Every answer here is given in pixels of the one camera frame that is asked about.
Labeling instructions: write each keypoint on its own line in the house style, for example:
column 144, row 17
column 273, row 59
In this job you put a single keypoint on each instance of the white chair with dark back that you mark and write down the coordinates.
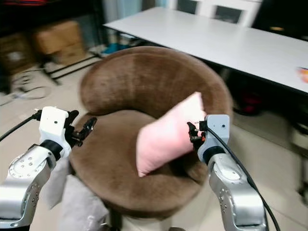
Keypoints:
column 228, row 13

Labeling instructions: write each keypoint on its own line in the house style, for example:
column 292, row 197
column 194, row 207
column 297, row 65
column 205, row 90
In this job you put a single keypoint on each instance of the grey blue curtain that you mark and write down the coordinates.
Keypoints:
column 125, row 9

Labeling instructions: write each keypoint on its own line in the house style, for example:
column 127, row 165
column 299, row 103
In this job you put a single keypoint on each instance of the black metal storage rack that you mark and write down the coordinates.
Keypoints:
column 9, row 17

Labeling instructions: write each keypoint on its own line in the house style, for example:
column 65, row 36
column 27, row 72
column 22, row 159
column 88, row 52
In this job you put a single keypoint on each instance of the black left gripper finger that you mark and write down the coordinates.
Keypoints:
column 73, row 117
column 89, row 127

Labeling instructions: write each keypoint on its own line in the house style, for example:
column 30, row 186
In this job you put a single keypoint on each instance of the grey fabric cushion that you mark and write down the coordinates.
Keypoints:
column 82, row 207

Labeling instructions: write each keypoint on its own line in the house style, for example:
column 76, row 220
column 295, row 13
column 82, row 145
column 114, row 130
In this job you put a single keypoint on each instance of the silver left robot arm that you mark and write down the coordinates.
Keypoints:
column 21, row 185

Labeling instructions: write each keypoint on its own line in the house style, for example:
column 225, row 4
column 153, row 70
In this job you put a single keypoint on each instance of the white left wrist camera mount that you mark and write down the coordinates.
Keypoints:
column 53, row 124

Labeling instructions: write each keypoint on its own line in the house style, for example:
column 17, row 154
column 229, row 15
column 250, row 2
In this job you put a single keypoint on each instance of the red object under table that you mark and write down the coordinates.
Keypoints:
column 252, row 102

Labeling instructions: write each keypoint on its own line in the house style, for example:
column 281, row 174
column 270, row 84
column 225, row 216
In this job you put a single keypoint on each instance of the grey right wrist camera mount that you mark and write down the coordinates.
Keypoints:
column 217, row 130

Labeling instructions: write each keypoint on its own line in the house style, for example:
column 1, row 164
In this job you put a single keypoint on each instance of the large brown cardboard box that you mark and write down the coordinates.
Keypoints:
column 60, row 41

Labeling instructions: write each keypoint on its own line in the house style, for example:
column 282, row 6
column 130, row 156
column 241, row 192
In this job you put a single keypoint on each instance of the dark brown cardboard box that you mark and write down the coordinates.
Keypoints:
column 13, row 53

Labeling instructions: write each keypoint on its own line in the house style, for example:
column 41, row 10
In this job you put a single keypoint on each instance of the brown round plush sofa chair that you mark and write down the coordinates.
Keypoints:
column 144, row 79

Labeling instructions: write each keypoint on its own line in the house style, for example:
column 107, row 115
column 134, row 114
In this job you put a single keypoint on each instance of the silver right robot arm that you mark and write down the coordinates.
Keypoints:
column 238, row 197

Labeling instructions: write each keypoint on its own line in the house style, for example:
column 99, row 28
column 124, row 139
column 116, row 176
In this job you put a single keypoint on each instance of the small orange object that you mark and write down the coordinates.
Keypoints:
column 303, row 75

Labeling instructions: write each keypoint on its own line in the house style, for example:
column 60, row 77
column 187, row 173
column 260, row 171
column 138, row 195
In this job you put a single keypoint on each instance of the pink pillow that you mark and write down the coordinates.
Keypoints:
column 166, row 137

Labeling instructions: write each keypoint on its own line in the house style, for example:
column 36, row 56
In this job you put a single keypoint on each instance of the white long table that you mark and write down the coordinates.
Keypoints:
column 216, row 43

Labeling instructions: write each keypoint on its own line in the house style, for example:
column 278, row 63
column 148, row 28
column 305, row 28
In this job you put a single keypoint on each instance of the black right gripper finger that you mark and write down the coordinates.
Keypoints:
column 191, row 129
column 195, row 143

